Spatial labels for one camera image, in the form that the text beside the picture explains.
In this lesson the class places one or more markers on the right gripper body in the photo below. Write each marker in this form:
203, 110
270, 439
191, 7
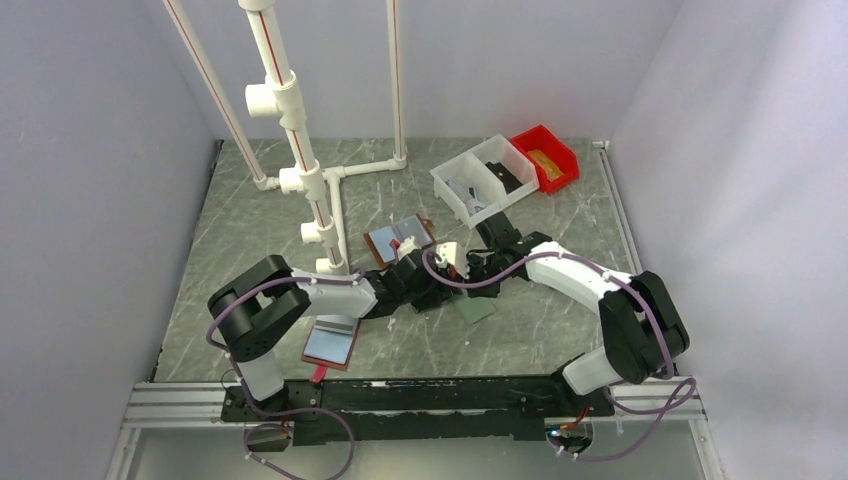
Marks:
479, 268

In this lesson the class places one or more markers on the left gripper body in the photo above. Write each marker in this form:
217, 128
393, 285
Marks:
433, 292

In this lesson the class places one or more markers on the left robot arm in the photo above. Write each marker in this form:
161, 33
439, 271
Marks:
253, 312

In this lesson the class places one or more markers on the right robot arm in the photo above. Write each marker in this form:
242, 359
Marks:
642, 331

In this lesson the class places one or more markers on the brown card holder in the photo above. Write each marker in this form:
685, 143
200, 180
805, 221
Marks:
415, 225

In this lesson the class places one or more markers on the red card holder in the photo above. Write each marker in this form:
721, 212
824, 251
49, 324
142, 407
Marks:
331, 341

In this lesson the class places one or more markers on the grey parts in bin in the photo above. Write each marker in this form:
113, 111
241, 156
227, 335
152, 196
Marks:
467, 196

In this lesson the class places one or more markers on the white divided bin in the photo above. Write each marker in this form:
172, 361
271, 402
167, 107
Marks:
469, 168

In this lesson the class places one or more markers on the black part in bin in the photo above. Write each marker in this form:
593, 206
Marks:
509, 181

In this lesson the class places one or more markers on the yellow item in red bin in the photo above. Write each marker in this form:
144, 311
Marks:
550, 168

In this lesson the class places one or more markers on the red plastic bin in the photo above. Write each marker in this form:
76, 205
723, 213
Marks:
540, 137

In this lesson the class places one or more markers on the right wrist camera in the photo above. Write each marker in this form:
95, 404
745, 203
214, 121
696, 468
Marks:
452, 256

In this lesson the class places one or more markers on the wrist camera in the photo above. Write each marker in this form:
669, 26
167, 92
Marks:
400, 249
452, 256

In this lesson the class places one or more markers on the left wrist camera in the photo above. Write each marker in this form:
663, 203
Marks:
400, 249

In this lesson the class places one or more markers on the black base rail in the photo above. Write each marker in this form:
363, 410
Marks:
521, 407

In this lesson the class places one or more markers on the white pvc pipe frame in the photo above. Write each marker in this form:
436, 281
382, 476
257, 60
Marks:
279, 97

